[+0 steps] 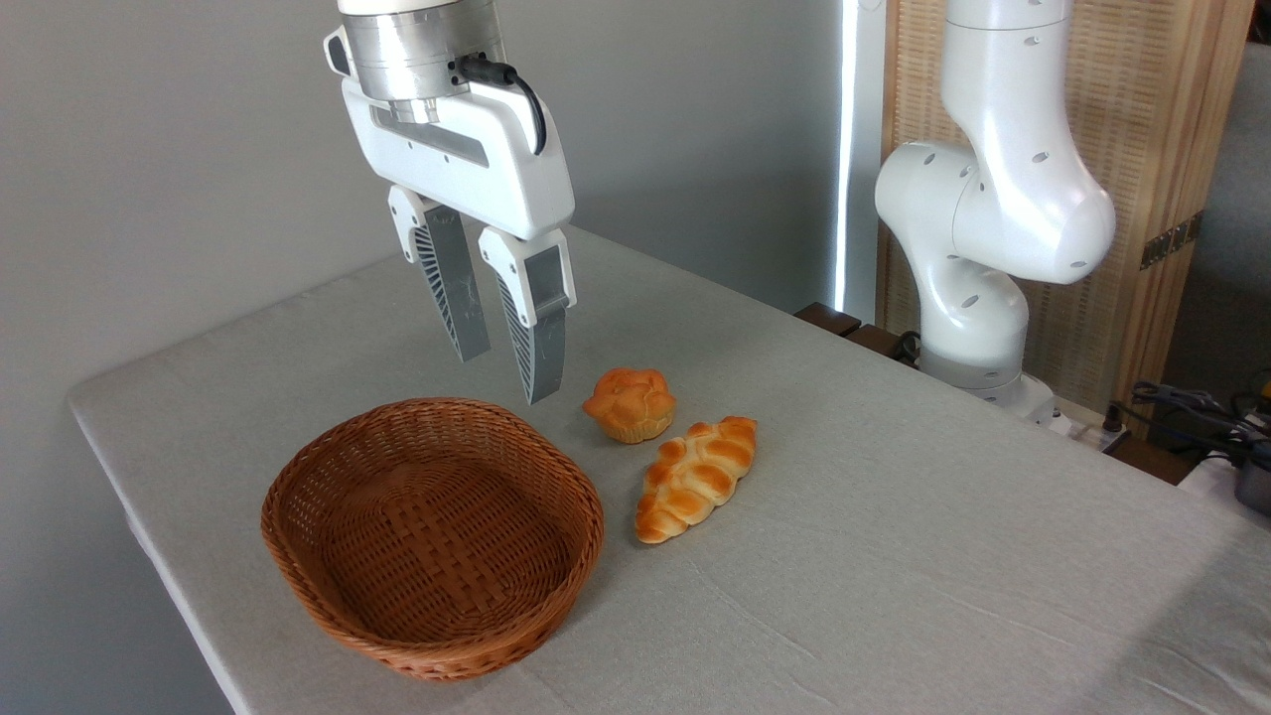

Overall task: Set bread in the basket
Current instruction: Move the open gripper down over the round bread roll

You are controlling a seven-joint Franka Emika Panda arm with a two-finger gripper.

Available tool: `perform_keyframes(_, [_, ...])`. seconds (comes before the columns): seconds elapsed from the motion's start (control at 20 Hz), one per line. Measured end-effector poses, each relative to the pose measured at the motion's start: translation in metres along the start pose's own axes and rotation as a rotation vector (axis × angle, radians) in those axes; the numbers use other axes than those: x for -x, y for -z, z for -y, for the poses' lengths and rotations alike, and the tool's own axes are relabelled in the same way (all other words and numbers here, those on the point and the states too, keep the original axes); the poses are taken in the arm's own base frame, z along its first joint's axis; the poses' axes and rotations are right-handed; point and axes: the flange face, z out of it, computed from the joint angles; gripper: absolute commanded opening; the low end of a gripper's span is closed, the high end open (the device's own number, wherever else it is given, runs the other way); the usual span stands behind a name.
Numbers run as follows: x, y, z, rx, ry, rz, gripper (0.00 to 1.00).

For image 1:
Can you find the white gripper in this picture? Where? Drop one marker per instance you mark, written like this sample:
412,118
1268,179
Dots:
496,169

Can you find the round knotted bread roll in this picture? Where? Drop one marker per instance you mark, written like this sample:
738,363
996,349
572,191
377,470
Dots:
629,402

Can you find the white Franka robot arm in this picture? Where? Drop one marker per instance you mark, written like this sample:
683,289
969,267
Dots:
1003,199

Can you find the brown woven wicker basket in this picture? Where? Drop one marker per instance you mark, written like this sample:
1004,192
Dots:
437,541

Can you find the long braided bread loaf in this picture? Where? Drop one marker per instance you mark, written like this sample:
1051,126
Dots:
695,477

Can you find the grey tablecloth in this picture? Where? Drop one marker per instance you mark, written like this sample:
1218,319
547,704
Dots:
894,556

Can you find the white power strip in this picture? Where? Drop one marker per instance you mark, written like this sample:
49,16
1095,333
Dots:
1087,429

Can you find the dark metal screen hinge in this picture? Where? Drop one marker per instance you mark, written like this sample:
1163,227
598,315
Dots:
1172,240

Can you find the white vertical window frame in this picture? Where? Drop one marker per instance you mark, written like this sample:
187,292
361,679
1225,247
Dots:
859,149

